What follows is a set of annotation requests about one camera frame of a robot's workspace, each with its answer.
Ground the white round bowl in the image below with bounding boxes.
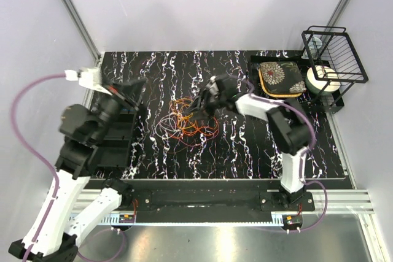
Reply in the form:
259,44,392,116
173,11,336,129
305,65,341,95

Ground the glass cup in rack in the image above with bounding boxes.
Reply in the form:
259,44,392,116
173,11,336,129
308,36,323,59

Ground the floral patterned box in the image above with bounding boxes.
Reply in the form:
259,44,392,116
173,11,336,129
258,61,306,98

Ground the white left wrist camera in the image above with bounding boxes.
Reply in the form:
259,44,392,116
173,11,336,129
64,67,107,93

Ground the black three-compartment tray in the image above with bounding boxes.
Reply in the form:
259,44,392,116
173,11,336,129
95,109,142,170

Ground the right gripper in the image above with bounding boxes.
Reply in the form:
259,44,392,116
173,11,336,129
185,88,226,122

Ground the orange thin cable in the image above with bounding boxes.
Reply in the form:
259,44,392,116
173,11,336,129
170,98,220,145

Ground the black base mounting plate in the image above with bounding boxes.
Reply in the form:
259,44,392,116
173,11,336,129
134,190,315,225

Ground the white thin cable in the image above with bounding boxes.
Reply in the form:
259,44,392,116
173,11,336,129
154,114,185,140

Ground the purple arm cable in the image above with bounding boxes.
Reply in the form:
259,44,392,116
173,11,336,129
10,73,67,262
227,76,328,223

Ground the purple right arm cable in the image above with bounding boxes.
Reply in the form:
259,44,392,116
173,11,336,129
227,76,328,223

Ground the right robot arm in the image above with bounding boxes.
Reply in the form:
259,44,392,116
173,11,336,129
185,75,316,211

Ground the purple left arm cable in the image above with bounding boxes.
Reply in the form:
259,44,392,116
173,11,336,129
10,73,67,262

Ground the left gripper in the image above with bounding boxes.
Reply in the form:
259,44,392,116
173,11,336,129
93,78,150,142

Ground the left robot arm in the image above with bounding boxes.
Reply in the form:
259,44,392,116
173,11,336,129
8,78,147,261

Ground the yellow thin cable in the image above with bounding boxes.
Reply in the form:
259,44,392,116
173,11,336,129
171,98,200,133

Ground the black wire dish rack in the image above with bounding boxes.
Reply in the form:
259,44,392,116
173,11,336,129
302,25,369,114

